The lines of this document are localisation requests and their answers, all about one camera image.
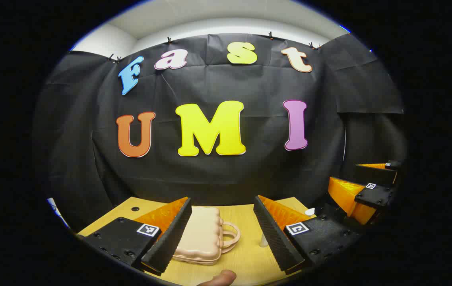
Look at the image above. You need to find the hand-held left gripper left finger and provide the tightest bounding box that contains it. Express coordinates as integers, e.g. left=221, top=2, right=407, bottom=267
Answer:
left=77, top=197, right=192, bottom=276

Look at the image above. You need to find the white printed object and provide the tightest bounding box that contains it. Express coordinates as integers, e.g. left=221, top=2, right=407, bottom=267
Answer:
left=47, top=197, right=69, bottom=228

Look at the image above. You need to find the pink suitcase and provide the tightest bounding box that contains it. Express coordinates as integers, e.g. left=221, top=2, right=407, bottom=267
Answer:
left=172, top=206, right=241, bottom=266

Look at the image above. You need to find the white pump bottle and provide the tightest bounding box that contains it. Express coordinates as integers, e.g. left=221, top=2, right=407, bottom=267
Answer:
left=260, top=207, right=316, bottom=247

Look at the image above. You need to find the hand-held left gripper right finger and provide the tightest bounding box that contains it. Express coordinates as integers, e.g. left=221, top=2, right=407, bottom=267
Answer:
left=254, top=195, right=361, bottom=275

